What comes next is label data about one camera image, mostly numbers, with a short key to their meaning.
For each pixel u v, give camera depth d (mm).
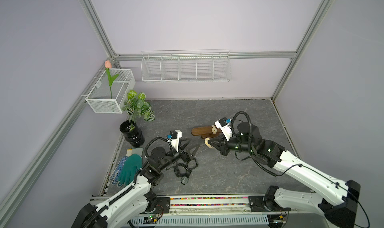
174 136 640
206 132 915
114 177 826
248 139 500
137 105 792
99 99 746
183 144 743
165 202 752
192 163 881
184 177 813
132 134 849
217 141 615
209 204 754
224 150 577
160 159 569
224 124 582
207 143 665
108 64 829
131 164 870
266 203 656
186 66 991
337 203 400
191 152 674
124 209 475
